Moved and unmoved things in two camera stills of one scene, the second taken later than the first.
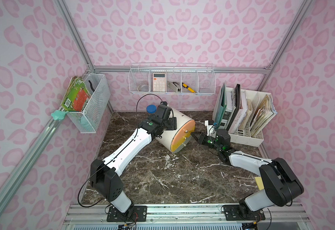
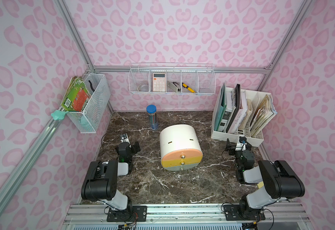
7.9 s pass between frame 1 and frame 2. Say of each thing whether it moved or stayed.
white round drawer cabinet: moved
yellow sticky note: stayed
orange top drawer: moved
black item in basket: stayed
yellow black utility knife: stayed
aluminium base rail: stayed
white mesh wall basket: stayed
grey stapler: stayed
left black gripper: moved
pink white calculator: stayed
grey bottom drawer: moved
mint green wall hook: stayed
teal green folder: stayed
